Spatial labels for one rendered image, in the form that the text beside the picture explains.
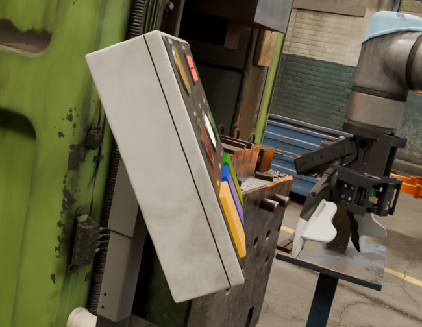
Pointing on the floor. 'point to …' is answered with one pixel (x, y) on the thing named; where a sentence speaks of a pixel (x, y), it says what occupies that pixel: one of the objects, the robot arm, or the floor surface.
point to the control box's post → (119, 279)
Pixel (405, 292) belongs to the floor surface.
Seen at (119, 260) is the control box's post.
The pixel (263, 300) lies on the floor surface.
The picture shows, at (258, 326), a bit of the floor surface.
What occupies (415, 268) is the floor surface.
